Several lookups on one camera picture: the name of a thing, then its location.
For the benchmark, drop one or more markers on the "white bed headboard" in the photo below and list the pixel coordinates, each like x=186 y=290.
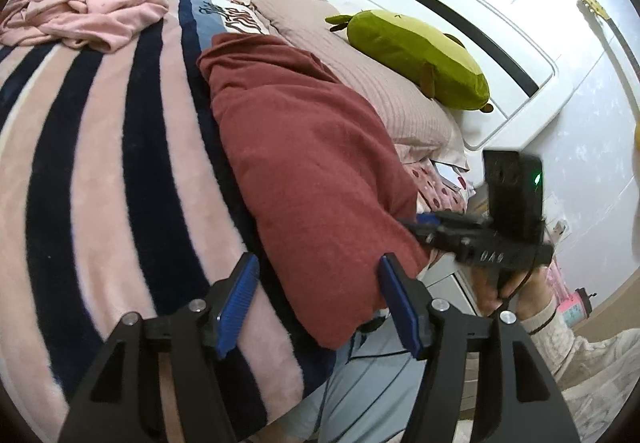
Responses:
x=534 y=55

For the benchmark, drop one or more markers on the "pink water bottle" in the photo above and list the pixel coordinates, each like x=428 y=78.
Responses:
x=577 y=307

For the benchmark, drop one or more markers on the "pink dotted sheet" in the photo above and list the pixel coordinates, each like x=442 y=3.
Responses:
x=434 y=194

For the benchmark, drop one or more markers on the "dark red fleece garment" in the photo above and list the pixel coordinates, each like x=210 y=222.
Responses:
x=320 y=175

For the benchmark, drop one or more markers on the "pink ribbed pillow near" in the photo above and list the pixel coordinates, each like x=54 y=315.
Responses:
x=419 y=127

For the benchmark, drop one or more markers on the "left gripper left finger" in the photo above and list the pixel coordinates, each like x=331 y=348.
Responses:
x=118 y=400

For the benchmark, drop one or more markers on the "light blue trousers leg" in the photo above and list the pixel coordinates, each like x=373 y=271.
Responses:
x=368 y=398

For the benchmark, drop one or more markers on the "green avocado plush toy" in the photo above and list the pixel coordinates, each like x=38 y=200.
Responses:
x=436 y=62

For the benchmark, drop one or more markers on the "person's right hand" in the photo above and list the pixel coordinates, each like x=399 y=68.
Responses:
x=531 y=289

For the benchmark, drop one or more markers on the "right forearm cream sweater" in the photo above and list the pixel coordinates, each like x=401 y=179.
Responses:
x=595 y=378

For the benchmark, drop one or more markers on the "striped fleece bed blanket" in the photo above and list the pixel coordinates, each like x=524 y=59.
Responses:
x=116 y=196

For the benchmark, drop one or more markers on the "black camera box green light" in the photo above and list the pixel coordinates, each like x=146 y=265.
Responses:
x=514 y=181

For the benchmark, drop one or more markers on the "pink crumpled garment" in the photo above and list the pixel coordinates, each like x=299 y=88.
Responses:
x=104 y=25

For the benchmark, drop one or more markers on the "guitar headstock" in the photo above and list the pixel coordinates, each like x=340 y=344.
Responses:
x=616 y=47

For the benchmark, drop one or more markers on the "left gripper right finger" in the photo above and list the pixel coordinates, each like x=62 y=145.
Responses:
x=517 y=398

